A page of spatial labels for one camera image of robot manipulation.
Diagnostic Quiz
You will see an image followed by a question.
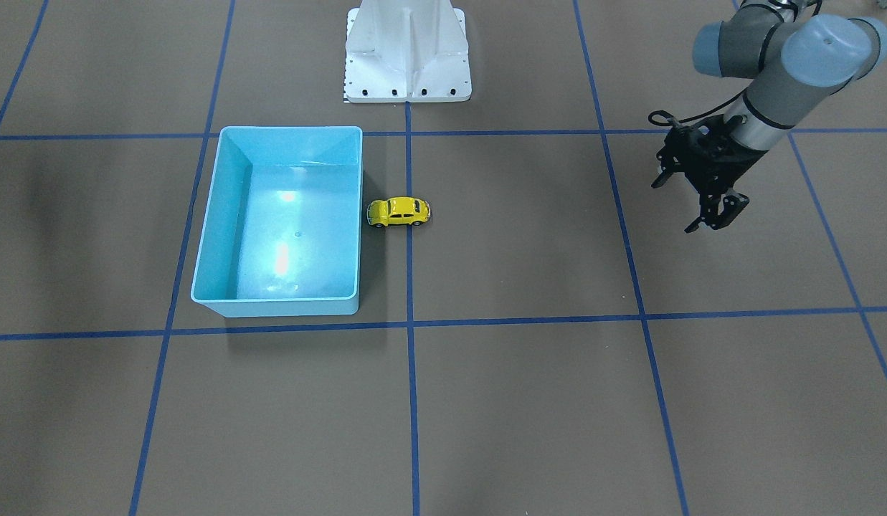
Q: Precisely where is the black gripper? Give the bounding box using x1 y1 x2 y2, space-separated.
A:
652 115 762 233

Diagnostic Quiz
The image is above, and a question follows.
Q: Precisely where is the white pedestal column with base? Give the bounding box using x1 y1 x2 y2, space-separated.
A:
343 1 473 102

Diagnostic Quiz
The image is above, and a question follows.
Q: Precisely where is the yellow beetle toy car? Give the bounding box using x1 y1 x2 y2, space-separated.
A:
366 196 432 228

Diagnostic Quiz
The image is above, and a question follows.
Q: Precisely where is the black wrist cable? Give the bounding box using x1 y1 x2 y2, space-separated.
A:
648 90 745 130

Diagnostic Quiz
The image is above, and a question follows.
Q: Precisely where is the turquoise plastic bin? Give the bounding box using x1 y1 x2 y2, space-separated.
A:
191 126 364 317

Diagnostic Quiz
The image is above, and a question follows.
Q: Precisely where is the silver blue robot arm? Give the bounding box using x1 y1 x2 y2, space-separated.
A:
648 1 887 233

